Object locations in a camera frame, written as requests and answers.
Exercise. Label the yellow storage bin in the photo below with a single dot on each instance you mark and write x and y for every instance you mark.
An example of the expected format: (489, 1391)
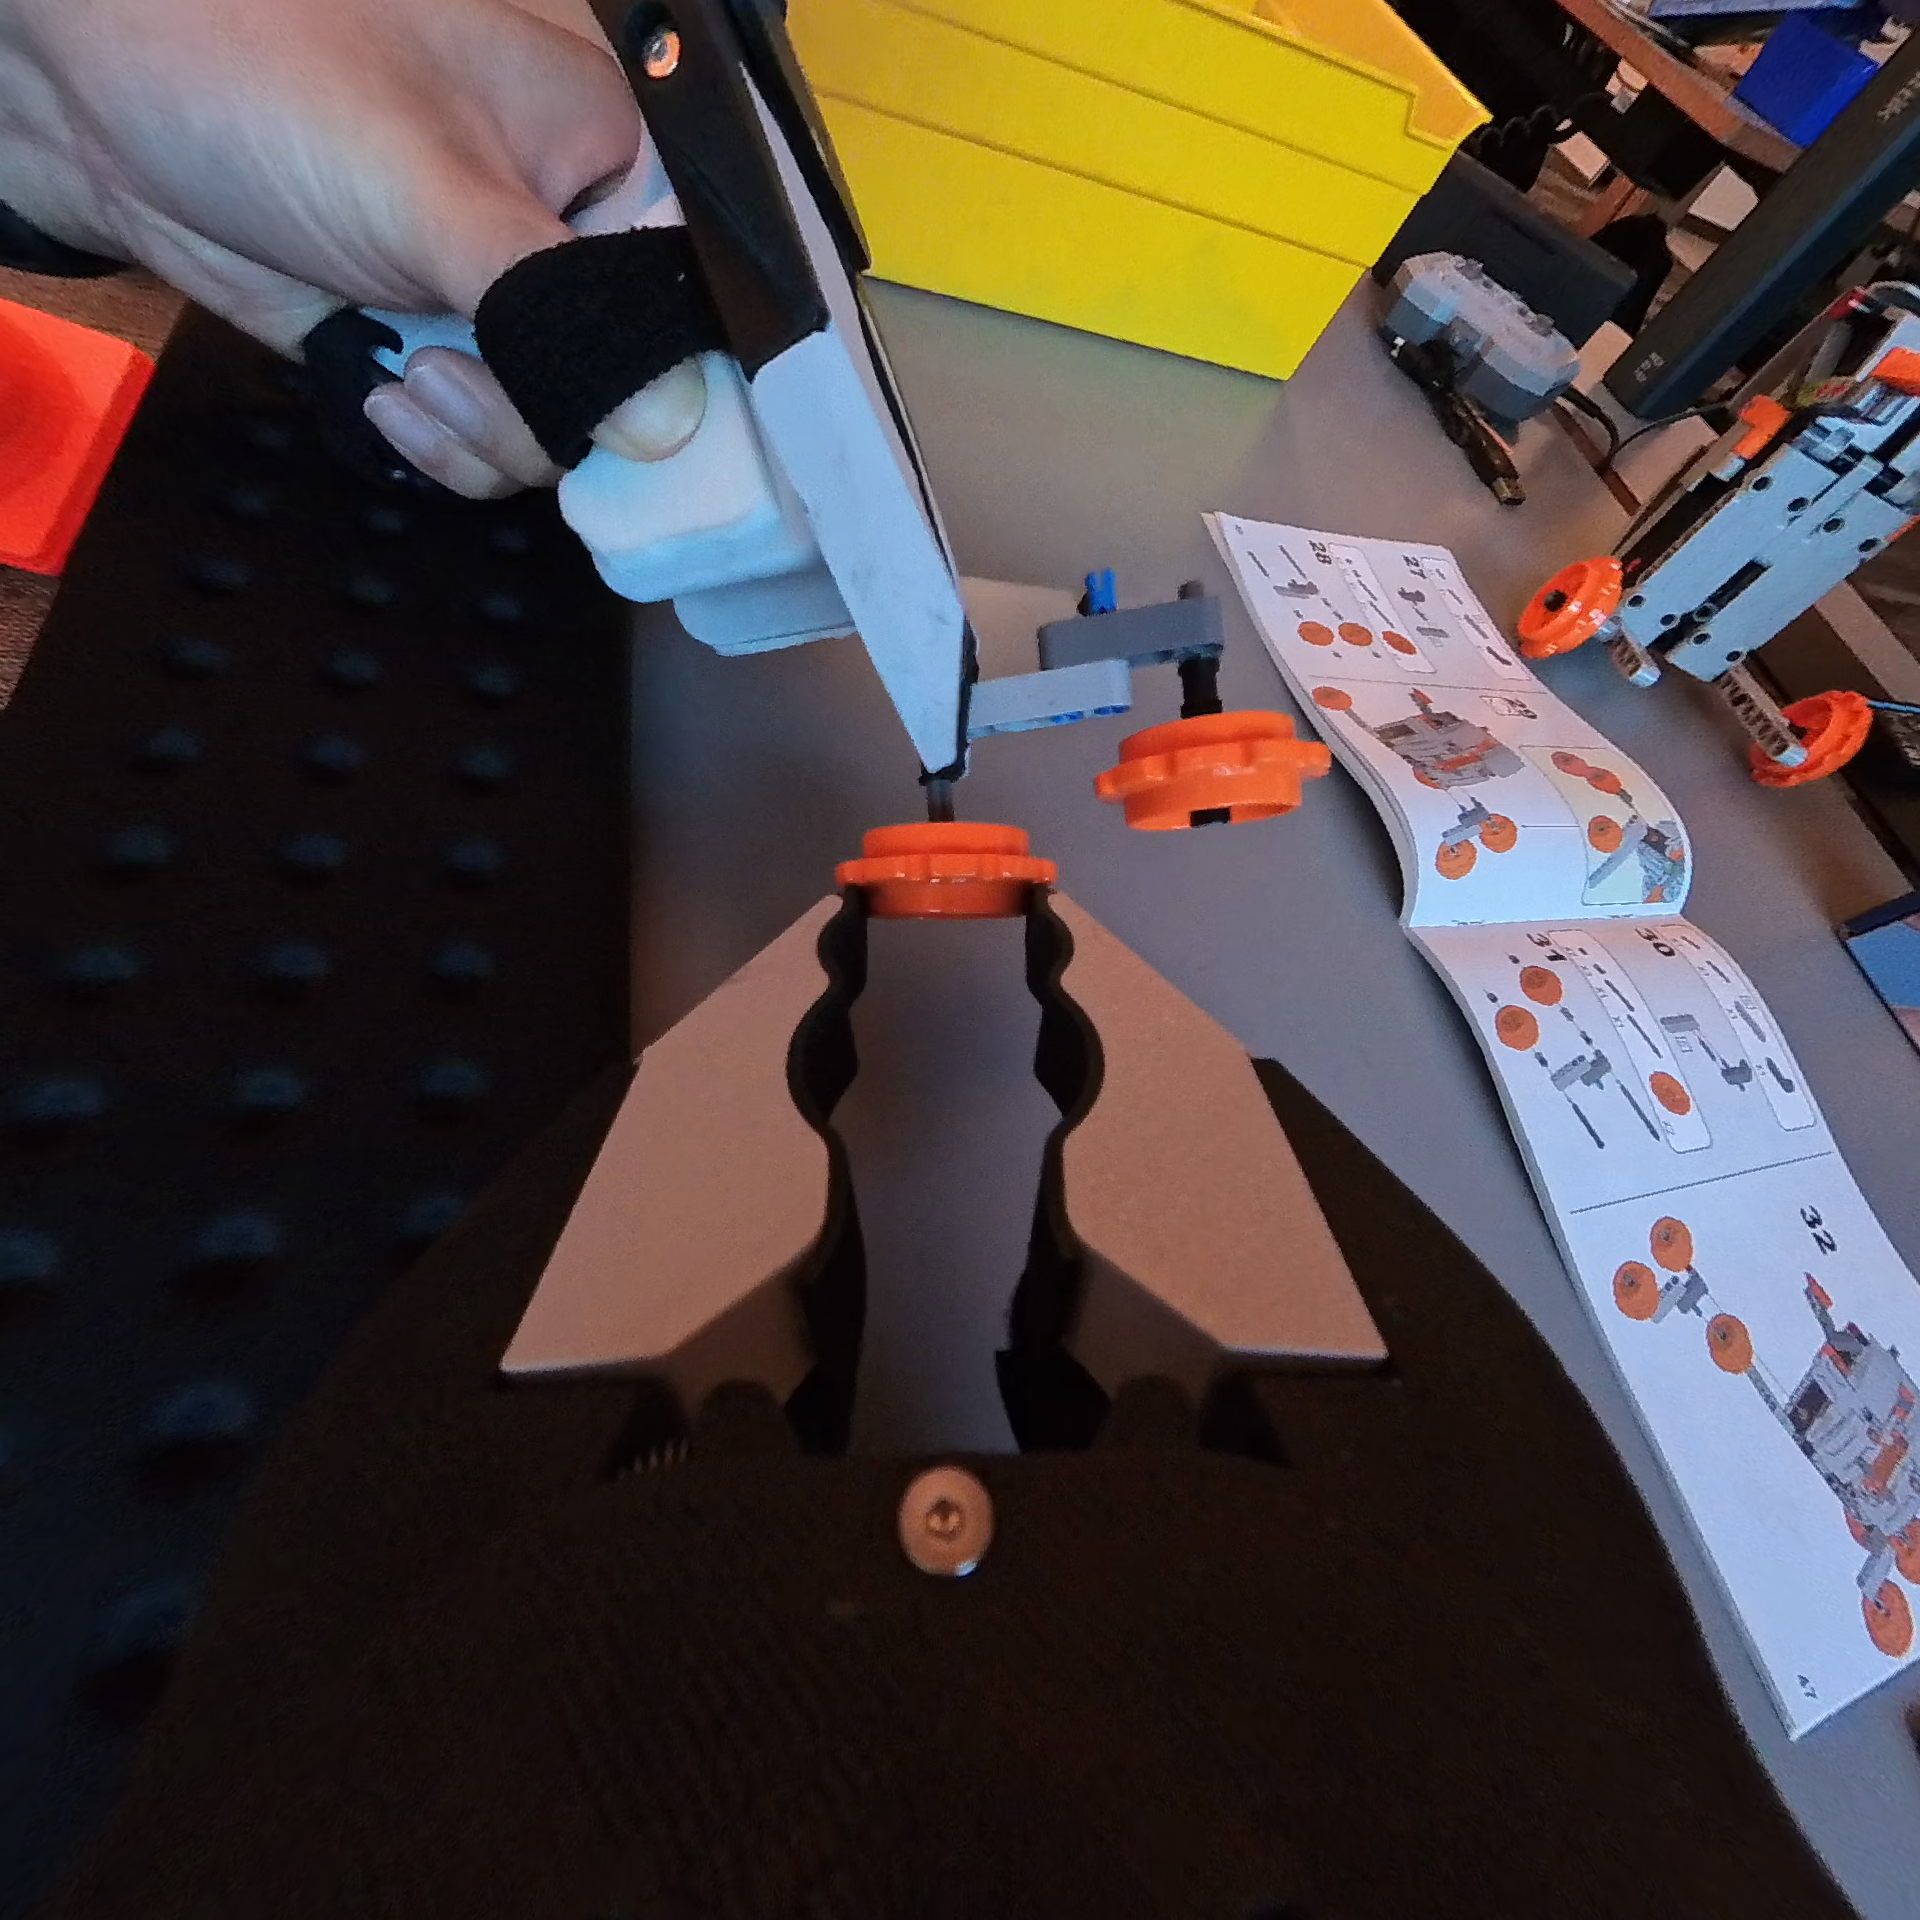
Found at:
(1126, 180)

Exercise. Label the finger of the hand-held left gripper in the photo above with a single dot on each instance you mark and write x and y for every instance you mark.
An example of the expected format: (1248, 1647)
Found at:
(886, 572)

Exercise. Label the blue robot kit box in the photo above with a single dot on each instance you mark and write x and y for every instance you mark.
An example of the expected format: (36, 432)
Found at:
(1896, 978)

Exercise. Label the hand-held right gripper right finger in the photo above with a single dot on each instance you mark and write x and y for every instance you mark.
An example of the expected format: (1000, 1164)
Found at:
(1212, 1198)

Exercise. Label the person's left hand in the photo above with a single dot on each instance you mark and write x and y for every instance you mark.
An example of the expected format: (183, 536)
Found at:
(297, 152)

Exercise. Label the orange gear wheel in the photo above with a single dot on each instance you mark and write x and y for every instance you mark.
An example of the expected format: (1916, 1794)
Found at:
(1198, 766)
(947, 885)

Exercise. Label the wooden back table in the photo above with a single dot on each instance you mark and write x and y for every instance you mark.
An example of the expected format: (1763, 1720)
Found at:
(1680, 70)

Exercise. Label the white instruction booklet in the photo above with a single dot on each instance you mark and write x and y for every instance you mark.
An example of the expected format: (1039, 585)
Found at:
(1650, 1169)

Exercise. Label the black perforated panel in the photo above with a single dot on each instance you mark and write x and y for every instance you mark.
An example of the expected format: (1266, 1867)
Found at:
(297, 900)

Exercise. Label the orange plastic seat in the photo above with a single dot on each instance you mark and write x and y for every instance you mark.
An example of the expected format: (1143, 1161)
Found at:
(62, 436)

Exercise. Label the black case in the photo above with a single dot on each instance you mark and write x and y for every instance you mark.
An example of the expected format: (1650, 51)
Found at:
(1558, 240)

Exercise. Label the black tower device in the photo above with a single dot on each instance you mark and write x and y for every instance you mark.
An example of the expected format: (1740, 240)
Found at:
(1784, 255)

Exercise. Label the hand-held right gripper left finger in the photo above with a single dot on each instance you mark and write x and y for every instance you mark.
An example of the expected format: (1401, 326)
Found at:
(676, 1198)

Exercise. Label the grey perforated beam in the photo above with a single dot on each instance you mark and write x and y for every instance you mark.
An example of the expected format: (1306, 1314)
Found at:
(1126, 638)

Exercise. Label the grey desk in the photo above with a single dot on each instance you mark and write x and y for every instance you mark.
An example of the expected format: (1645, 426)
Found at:
(1272, 978)

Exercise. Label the grey battery box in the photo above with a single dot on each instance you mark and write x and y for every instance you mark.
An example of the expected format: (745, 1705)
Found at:
(1485, 338)

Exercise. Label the grey robot chassis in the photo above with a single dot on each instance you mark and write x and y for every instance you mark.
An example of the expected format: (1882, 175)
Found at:
(1770, 524)

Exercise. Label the black connector pin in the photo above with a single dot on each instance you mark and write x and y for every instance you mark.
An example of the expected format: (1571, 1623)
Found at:
(1198, 691)
(942, 797)

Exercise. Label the blue storage bin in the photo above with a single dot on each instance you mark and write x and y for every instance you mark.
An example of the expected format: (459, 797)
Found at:
(1808, 77)

